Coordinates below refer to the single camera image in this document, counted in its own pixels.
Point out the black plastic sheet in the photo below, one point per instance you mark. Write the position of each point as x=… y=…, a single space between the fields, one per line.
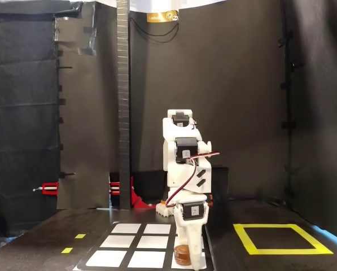
x=24 y=113

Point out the yellow tape square outline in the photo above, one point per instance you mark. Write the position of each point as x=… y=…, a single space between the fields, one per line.
x=272 y=226

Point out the shiny black tape strip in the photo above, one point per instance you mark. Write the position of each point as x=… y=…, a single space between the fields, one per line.
x=86 y=51

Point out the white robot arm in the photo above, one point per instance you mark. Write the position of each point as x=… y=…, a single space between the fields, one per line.
x=179 y=169

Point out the black box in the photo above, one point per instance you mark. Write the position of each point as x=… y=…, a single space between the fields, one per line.
x=148 y=183

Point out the black checkered pole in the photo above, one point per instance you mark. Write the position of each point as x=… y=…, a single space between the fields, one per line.
x=123 y=104

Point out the black cardboard panel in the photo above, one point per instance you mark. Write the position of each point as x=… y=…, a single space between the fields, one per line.
x=86 y=127

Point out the red bracket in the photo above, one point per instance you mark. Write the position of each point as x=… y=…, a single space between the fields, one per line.
x=137 y=197

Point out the orange black clamp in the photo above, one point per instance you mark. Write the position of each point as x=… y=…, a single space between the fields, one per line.
x=210 y=200

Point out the red clamp with silver rod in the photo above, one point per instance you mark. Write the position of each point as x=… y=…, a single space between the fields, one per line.
x=50 y=189

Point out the small red clamp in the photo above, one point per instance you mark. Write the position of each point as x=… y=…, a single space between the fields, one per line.
x=114 y=187

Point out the brown wooden cylinder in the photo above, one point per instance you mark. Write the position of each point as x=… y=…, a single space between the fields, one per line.
x=181 y=255

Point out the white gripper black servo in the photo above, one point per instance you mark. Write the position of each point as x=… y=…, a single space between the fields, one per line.
x=191 y=212

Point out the gold sticker label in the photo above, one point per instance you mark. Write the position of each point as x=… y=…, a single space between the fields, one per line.
x=162 y=17

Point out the black white grid mat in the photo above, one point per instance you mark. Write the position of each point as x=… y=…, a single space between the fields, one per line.
x=134 y=242

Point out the small yellow tape piece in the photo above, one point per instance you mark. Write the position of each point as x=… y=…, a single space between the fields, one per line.
x=79 y=236
x=67 y=250

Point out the white perforated base plate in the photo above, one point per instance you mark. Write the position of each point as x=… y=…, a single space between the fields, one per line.
x=165 y=210

